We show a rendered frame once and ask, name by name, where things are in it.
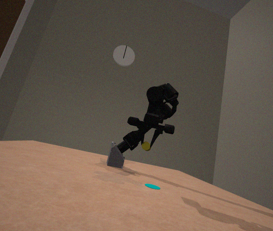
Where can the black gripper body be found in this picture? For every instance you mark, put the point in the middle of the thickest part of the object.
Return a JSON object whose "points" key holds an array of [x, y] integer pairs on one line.
{"points": [[136, 122]]}

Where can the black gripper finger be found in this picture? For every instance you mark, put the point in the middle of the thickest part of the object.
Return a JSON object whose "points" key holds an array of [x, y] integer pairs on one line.
{"points": [[142, 132], [156, 134]]}

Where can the yellow cylinder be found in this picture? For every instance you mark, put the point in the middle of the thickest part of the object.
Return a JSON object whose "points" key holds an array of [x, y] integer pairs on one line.
{"points": [[146, 146]]}

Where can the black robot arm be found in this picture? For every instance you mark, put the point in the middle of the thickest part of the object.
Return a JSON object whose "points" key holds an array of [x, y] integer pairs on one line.
{"points": [[156, 95]]}

